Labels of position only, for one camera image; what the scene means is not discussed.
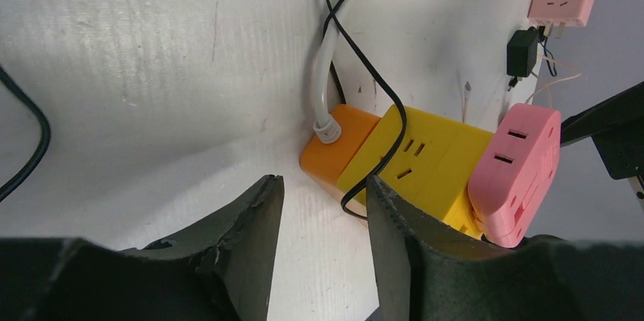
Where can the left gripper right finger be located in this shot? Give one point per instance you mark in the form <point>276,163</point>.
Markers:
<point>426,270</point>

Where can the yellow cube socket adapter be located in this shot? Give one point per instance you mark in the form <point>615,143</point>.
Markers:
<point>432,167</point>

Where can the orange power strip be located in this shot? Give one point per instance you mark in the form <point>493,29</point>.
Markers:
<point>324,163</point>

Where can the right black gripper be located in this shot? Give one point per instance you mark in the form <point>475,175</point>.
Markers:
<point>616,128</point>

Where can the black power adapter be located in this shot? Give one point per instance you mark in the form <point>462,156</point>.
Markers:
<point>521,50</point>

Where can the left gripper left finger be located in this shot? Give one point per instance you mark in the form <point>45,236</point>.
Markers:
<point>218,268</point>

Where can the pink plug adapter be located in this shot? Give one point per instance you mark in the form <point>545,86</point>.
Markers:
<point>515,172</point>

